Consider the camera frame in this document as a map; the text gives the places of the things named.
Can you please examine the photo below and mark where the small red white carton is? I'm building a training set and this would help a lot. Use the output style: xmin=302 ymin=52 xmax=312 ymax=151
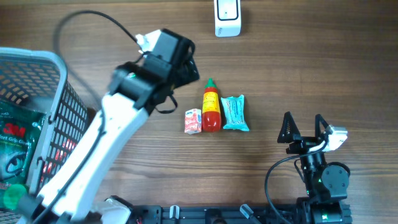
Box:
xmin=185 ymin=108 xmax=201 ymax=134

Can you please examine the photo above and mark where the green lid jar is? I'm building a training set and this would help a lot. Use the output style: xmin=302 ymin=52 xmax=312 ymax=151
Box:
xmin=2 ymin=184 xmax=28 ymax=210

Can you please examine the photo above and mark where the white barcode scanner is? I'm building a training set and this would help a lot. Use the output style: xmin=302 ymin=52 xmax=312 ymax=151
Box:
xmin=214 ymin=0 xmax=242 ymax=37

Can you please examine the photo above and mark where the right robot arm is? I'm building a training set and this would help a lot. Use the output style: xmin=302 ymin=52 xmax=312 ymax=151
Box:
xmin=277 ymin=111 xmax=353 ymax=223

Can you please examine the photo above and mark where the red chili sauce bottle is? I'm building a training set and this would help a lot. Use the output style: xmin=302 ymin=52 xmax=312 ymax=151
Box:
xmin=201 ymin=78 xmax=221 ymax=133

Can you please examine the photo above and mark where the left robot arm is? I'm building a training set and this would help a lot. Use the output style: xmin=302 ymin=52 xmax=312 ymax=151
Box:
xmin=17 ymin=29 xmax=199 ymax=223

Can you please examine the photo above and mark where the green 3M gloves packet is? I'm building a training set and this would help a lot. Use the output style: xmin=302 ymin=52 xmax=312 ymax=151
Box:
xmin=1 ymin=101 xmax=46 ymax=193

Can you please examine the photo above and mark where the grey plastic shopping basket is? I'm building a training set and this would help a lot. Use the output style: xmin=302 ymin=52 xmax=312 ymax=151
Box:
xmin=1 ymin=47 xmax=89 ymax=223

